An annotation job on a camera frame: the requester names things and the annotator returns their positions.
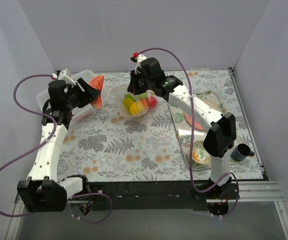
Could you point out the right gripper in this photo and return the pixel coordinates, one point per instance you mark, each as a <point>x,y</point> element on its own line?
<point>136,83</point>

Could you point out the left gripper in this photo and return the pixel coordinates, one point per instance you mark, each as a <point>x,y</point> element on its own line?
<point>83,89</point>

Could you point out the watermelon slice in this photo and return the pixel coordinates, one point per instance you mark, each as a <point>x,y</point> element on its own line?
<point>97,84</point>

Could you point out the green apple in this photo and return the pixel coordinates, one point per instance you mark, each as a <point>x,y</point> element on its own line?
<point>142,95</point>

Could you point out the red apple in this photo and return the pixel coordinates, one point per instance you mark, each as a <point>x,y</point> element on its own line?
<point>151,102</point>

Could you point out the green starfruit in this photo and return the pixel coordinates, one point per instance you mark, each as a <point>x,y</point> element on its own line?
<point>129,96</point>

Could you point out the clear zip top bag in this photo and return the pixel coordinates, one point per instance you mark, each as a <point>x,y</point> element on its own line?
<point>119,95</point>

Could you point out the yellow bell pepper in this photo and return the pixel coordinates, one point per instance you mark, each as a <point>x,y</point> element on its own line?
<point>127,103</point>

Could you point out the yellow lemon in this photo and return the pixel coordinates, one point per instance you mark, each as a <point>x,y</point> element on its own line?
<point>137,108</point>

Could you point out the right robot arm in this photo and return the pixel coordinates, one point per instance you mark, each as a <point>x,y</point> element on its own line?
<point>220,127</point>

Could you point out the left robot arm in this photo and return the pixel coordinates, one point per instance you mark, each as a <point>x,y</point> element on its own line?
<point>41,191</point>

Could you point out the floral tablecloth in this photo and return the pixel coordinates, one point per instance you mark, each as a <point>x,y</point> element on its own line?
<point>106,146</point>

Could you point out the floral serving tray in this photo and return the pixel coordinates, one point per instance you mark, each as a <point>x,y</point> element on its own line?
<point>183,125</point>

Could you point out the floral bowl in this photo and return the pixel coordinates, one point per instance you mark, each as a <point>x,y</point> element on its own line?
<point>199,154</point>

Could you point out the dark blue mug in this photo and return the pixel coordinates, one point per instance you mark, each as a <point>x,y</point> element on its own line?
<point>241,152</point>

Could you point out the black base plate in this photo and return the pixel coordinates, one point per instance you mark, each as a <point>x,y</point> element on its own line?
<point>153,195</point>

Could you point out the aluminium frame rail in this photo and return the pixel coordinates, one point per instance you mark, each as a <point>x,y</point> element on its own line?
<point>258,213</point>

